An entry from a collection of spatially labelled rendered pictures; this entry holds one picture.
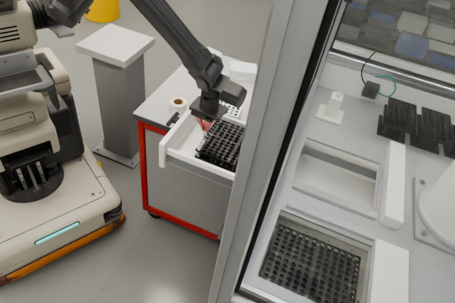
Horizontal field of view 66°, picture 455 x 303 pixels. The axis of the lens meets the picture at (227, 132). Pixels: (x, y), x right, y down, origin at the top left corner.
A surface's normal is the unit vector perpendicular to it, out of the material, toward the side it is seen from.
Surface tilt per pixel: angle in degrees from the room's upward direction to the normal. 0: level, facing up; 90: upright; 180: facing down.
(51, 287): 0
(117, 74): 90
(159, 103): 0
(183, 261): 0
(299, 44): 90
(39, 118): 98
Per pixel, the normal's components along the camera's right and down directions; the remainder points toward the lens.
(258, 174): -0.37, 0.59
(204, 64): 0.73, 0.18
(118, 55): 0.12, -0.72
